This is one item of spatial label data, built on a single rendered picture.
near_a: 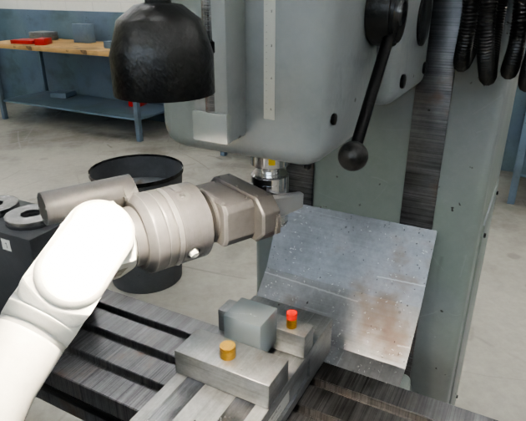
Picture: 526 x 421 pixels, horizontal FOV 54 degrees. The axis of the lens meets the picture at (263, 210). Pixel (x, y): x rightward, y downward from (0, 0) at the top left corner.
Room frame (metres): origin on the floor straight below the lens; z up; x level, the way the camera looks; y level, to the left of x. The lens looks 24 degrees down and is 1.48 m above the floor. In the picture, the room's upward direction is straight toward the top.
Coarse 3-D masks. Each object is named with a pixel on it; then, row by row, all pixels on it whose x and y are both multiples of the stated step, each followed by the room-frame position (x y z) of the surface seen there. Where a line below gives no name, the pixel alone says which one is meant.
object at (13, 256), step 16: (0, 208) 0.86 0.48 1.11; (16, 208) 0.86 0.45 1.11; (32, 208) 0.86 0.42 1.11; (0, 224) 0.82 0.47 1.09; (16, 224) 0.80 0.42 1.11; (32, 224) 0.80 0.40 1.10; (0, 240) 0.79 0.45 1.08; (16, 240) 0.77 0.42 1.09; (32, 240) 0.77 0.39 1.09; (48, 240) 0.79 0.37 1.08; (0, 256) 0.80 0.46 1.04; (16, 256) 0.78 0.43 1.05; (32, 256) 0.76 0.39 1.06; (0, 272) 0.80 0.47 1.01; (16, 272) 0.78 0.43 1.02; (0, 288) 0.81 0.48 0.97; (16, 288) 0.79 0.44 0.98; (0, 304) 0.81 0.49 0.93
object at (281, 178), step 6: (252, 174) 0.60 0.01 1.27; (258, 174) 0.60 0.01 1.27; (276, 174) 0.60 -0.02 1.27; (282, 174) 0.60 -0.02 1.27; (288, 174) 0.60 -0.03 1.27; (252, 180) 0.59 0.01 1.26; (258, 180) 0.58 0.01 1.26; (264, 180) 0.58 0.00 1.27; (270, 180) 0.58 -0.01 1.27; (276, 180) 0.58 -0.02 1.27; (282, 180) 0.58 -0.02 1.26; (288, 180) 0.60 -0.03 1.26
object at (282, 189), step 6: (258, 186) 0.58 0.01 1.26; (264, 186) 0.58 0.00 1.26; (270, 186) 0.58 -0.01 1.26; (276, 186) 0.58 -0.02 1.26; (282, 186) 0.58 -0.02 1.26; (288, 186) 0.60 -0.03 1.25; (270, 192) 0.58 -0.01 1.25; (276, 192) 0.58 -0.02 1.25; (282, 192) 0.58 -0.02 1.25; (282, 216) 0.59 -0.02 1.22; (282, 222) 0.59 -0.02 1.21
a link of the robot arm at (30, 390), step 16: (0, 320) 0.37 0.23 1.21; (0, 336) 0.35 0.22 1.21; (16, 336) 0.36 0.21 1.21; (32, 336) 0.36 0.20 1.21; (0, 352) 0.34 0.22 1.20; (16, 352) 0.35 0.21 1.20; (32, 352) 0.35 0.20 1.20; (48, 352) 0.36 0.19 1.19; (0, 368) 0.33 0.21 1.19; (16, 368) 0.34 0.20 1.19; (32, 368) 0.34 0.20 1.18; (48, 368) 0.36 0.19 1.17; (0, 384) 0.32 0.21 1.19; (16, 384) 0.33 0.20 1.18; (32, 384) 0.34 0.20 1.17; (0, 400) 0.32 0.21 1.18; (16, 400) 0.32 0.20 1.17; (32, 400) 0.34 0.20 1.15; (0, 416) 0.31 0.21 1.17; (16, 416) 0.32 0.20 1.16
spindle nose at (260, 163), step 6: (252, 162) 0.59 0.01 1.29; (258, 162) 0.58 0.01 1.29; (264, 162) 0.58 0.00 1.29; (276, 162) 0.58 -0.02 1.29; (282, 162) 0.58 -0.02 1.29; (258, 168) 0.58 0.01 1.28; (264, 168) 0.58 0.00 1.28; (270, 168) 0.58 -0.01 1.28; (276, 168) 0.58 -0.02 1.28; (282, 168) 0.58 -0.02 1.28
